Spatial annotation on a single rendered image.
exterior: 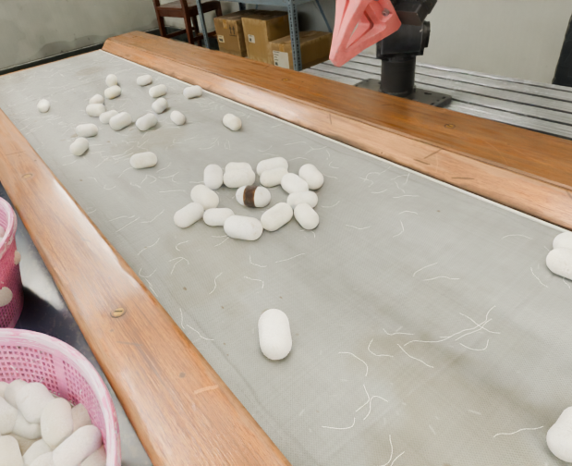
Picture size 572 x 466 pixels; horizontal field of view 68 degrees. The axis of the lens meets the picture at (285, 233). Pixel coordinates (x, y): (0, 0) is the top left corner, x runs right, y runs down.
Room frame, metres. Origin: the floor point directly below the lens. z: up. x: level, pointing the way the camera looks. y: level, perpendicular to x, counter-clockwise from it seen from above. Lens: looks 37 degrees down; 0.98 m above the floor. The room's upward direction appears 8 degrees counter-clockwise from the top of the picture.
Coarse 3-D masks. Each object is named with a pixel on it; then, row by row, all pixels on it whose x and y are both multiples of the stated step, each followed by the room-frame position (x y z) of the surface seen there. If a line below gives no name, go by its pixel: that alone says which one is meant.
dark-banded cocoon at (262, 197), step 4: (240, 188) 0.38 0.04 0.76; (244, 188) 0.38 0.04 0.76; (260, 188) 0.38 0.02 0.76; (264, 188) 0.38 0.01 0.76; (240, 192) 0.38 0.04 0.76; (256, 192) 0.37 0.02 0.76; (260, 192) 0.37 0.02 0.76; (264, 192) 0.37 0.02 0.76; (268, 192) 0.37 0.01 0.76; (236, 196) 0.38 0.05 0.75; (240, 196) 0.38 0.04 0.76; (256, 196) 0.37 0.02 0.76; (260, 196) 0.37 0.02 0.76; (264, 196) 0.37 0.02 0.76; (268, 196) 0.37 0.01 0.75; (240, 200) 0.37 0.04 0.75; (256, 200) 0.37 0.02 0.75; (260, 200) 0.37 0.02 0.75; (264, 200) 0.37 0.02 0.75; (268, 200) 0.37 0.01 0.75; (244, 204) 0.37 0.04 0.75; (256, 204) 0.37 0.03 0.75; (260, 204) 0.37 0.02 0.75; (264, 204) 0.37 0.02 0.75
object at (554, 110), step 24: (312, 72) 1.03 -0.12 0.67; (336, 72) 1.00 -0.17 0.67; (360, 72) 0.98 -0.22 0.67; (432, 72) 0.91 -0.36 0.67; (456, 72) 0.90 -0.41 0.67; (480, 72) 0.87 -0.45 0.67; (456, 96) 0.76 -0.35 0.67; (480, 96) 0.75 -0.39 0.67; (504, 96) 0.73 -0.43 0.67; (528, 96) 0.72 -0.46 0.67; (552, 96) 0.70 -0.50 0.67; (504, 120) 0.64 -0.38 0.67; (528, 120) 0.62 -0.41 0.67; (552, 120) 0.61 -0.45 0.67
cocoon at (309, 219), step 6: (300, 204) 0.34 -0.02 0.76; (306, 204) 0.34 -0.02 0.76; (294, 210) 0.34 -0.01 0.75; (300, 210) 0.33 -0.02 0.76; (306, 210) 0.33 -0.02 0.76; (312, 210) 0.33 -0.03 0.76; (300, 216) 0.33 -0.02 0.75; (306, 216) 0.32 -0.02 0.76; (312, 216) 0.32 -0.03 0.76; (318, 216) 0.33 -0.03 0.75; (300, 222) 0.32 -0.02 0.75; (306, 222) 0.32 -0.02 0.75; (312, 222) 0.32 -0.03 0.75; (318, 222) 0.32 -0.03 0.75; (306, 228) 0.32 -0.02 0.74
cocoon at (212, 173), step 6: (210, 168) 0.43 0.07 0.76; (216, 168) 0.44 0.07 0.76; (204, 174) 0.43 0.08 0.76; (210, 174) 0.42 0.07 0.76; (216, 174) 0.42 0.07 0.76; (222, 174) 0.44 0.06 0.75; (204, 180) 0.42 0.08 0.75; (210, 180) 0.42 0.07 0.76; (216, 180) 0.42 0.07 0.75; (222, 180) 0.42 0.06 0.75; (210, 186) 0.42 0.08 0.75; (216, 186) 0.42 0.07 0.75
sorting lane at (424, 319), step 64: (64, 64) 1.15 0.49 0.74; (128, 64) 1.05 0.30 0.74; (64, 128) 0.69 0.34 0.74; (128, 128) 0.65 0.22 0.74; (192, 128) 0.61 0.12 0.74; (256, 128) 0.58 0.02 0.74; (128, 192) 0.45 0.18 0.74; (320, 192) 0.39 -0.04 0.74; (384, 192) 0.37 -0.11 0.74; (448, 192) 0.35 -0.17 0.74; (128, 256) 0.32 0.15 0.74; (192, 256) 0.31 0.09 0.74; (256, 256) 0.30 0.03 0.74; (320, 256) 0.28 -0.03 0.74; (384, 256) 0.27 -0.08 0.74; (448, 256) 0.26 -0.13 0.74; (512, 256) 0.25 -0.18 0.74; (192, 320) 0.23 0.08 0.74; (256, 320) 0.22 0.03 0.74; (320, 320) 0.21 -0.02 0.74; (384, 320) 0.20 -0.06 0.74; (448, 320) 0.19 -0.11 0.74; (512, 320) 0.19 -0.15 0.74; (256, 384) 0.17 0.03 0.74; (320, 384) 0.16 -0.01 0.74; (384, 384) 0.15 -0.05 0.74; (448, 384) 0.15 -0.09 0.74; (512, 384) 0.14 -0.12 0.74; (320, 448) 0.12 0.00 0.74; (384, 448) 0.11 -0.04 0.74; (448, 448) 0.11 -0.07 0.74; (512, 448) 0.10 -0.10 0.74
